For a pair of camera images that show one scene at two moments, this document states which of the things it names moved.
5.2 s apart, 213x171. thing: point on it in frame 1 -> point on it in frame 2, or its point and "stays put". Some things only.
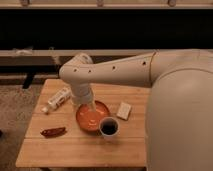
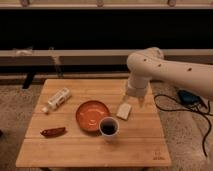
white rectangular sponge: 124,110 stays put
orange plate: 90,120 stays put
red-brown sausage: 53,132 stays put
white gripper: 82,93 -> 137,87
